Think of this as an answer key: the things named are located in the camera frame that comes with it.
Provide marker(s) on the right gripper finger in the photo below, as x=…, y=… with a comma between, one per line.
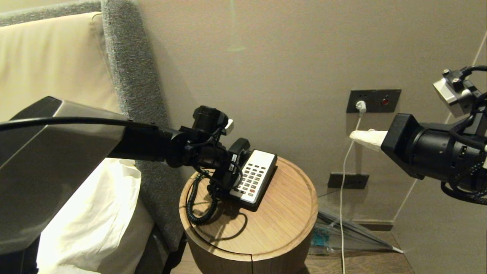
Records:
x=370, y=137

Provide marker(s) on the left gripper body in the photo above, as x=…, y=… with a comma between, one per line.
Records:
x=222, y=169

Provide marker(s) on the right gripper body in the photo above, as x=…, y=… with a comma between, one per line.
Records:
x=426, y=146

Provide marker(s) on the black phone handset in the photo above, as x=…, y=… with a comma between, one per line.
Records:
x=240, y=146

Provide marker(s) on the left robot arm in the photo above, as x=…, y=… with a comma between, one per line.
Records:
x=68, y=148

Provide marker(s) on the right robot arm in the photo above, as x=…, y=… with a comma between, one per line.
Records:
x=480, y=152

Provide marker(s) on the black and white desk phone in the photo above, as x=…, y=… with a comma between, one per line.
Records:
x=257, y=175

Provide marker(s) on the white charger plug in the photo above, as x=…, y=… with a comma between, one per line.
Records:
x=360, y=106

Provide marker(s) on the round wooden side table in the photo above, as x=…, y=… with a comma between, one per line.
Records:
x=266, y=232

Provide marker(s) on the transparent folded umbrella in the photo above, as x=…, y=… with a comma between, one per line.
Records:
x=342, y=236

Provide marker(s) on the grey upholstered headboard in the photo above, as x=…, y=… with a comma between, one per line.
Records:
x=131, y=72

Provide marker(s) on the white pillow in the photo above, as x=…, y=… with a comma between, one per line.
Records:
x=95, y=217

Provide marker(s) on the beige headboard cushion panel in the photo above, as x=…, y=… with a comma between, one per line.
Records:
x=49, y=64

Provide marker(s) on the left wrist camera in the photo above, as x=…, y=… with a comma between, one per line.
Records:
x=229, y=125

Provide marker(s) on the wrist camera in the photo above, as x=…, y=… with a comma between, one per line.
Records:
x=229, y=125
x=452, y=95

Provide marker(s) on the small dark wall socket plate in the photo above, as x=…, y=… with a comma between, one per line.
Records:
x=348, y=180

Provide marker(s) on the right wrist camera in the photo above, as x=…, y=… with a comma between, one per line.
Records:
x=452, y=95

